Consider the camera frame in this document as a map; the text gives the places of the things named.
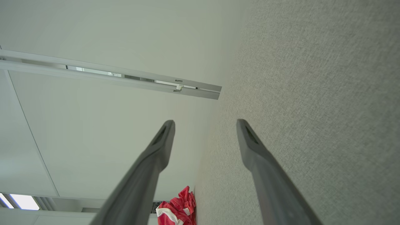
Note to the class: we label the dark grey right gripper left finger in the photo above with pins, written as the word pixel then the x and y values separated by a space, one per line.
pixel 140 175

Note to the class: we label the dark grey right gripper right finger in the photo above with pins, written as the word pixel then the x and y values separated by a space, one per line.
pixel 272 181

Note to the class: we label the red shorts with white stripe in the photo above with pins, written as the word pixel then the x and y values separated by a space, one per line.
pixel 176 212

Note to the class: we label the grey metal partition post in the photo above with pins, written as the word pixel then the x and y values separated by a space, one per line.
pixel 62 73

